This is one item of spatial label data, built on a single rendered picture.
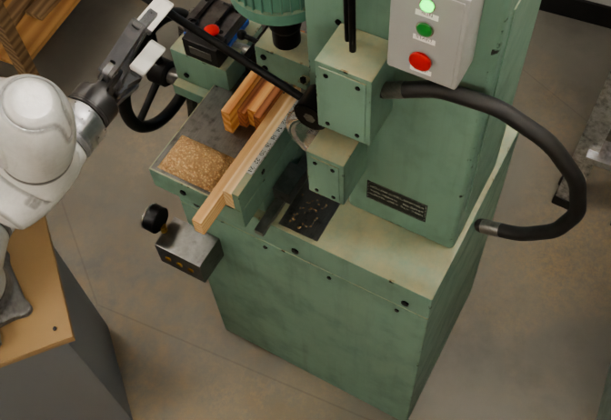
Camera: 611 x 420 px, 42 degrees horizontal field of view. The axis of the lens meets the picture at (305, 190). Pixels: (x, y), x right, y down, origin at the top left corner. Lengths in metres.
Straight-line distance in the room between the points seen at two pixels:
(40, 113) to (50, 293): 0.80
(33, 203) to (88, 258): 1.33
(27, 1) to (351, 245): 1.80
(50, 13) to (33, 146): 1.91
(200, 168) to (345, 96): 0.43
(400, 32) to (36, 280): 1.07
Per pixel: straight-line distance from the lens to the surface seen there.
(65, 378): 1.91
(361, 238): 1.51
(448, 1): 0.94
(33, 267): 1.82
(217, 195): 1.42
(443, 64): 1.02
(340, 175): 1.28
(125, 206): 2.58
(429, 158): 1.30
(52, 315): 1.75
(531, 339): 2.34
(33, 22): 2.93
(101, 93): 1.27
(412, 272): 1.48
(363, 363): 1.94
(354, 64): 1.10
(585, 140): 2.35
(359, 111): 1.14
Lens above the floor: 2.13
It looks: 58 degrees down
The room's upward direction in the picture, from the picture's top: 5 degrees counter-clockwise
